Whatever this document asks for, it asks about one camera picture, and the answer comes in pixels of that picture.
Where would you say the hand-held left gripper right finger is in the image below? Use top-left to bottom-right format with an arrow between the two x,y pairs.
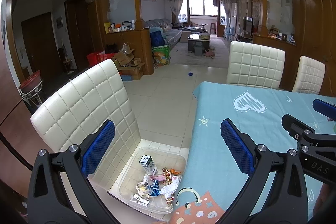
220,119 -> 309,224

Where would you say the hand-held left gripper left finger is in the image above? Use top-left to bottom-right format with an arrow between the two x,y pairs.
26,119 -> 116,224

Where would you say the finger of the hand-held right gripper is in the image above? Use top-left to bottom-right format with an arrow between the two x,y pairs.
281,113 -> 336,152
313,98 -> 336,118

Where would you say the clear plastic bin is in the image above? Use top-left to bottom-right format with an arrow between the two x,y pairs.
106,146 -> 188,215

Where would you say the green white milk carton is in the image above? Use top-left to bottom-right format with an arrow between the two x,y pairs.
139,155 -> 158,175

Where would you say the cream snack wrapper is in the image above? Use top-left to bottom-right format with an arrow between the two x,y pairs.
135,181 -> 150,198

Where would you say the silver blister pack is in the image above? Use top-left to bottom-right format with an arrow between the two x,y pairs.
131,194 -> 150,206

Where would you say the blue snack wrapper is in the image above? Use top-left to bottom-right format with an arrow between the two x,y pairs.
150,179 -> 161,197

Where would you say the red gold wrapper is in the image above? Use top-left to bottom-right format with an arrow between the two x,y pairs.
161,167 -> 176,184

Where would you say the large white tissue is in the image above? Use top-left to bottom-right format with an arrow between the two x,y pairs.
160,178 -> 180,196

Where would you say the person's right hand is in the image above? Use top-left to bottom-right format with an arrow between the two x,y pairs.
315,184 -> 335,224

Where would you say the cream quilted chair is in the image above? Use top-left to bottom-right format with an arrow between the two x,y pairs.
226,41 -> 286,89
292,56 -> 326,95
30,58 -> 190,214

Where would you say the light wooden door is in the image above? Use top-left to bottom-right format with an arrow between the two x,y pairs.
299,0 -> 336,95

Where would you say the cardboard box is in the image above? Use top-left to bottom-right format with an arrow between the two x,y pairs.
118,62 -> 146,80
113,48 -> 136,66

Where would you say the red bag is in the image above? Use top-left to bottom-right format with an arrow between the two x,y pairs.
87,51 -> 115,67

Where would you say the red pot on metal stand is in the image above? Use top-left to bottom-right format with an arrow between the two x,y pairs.
18,70 -> 44,115

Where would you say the wooden room divider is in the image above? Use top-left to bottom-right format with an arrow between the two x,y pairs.
98,0 -> 154,75
253,0 -> 300,57

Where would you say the television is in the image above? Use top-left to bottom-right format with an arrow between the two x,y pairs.
243,16 -> 254,33

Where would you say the green patterned bag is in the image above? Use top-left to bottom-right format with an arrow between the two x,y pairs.
152,45 -> 171,67

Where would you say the coffee table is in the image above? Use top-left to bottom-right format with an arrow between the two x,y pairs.
187,33 -> 211,51

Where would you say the dark wooden door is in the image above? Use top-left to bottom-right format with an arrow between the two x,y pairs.
21,12 -> 63,81

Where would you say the row of bottles and boxes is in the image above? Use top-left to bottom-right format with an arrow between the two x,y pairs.
104,20 -> 136,34

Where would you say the blue bag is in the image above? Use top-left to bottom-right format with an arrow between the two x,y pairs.
151,29 -> 165,47

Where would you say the white standing air conditioner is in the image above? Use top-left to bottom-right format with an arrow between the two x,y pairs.
230,2 -> 238,36

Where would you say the grey patterned sofa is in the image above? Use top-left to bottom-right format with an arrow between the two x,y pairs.
145,18 -> 183,49

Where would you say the patterned curtain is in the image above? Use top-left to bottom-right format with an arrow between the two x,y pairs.
220,0 -> 237,20
164,0 -> 188,23

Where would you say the window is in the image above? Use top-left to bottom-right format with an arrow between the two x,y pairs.
187,0 -> 220,16

